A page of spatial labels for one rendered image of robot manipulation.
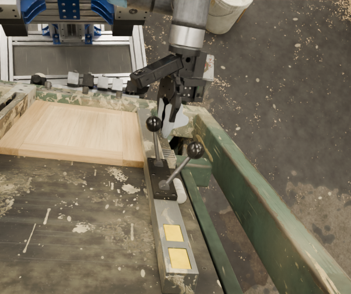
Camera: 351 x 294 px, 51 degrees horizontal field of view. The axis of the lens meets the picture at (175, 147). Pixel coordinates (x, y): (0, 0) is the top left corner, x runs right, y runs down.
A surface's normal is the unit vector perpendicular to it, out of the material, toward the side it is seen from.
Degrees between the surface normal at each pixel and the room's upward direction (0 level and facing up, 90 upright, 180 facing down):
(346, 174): 0
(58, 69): 0
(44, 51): 0
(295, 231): 54
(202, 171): 36
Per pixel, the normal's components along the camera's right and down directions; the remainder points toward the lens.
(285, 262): -0.98, -0.11
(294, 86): 0.22, -0.25
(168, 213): 0.17, -0.93
